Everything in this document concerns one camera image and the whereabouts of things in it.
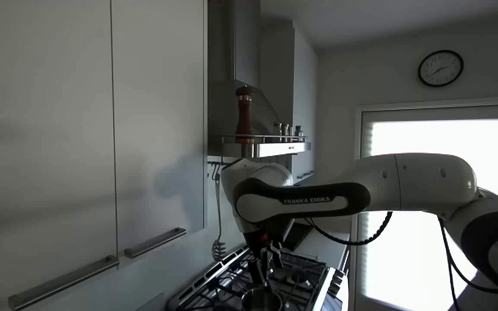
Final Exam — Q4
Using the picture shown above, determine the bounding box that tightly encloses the black tilted board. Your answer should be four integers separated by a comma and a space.
282, 221, 315, 251

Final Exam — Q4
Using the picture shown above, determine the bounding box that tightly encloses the white tall wall cabinet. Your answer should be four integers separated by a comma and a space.
259, 19, 320, 183

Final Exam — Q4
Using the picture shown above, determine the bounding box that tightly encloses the short metal door handle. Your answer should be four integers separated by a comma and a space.
123, 227, 189, 261

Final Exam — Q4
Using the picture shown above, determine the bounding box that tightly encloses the bright window with blind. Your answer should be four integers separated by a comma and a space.
355, 102, 498, 311

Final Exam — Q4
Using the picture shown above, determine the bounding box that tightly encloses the wide white cabinet door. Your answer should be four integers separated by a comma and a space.
0, 0, 118, 311

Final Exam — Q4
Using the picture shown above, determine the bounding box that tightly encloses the long metal door handle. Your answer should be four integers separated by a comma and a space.
7, 254, 121, 311

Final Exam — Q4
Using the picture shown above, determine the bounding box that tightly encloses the small steel saucepan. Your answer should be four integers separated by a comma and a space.
239, 285, 287, 311

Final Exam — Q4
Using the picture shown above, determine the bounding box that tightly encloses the hanging steel slotted spoon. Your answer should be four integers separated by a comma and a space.
211, 166, 228, 263

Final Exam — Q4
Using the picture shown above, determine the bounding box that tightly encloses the round black wall clock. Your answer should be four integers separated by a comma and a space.
417, 49, 465, 90

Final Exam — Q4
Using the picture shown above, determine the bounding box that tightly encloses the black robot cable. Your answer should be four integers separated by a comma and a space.
303, 209, 498, 311

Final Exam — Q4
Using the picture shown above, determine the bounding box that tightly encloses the brown wooden pepper mill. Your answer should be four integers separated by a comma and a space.
234, 85, 256, 145

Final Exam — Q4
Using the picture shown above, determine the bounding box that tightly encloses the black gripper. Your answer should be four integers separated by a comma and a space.
244, 221, 291, 289

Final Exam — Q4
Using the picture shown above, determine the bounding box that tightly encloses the narrow white cabinet door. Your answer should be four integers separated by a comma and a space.
111, 0, 209, 265

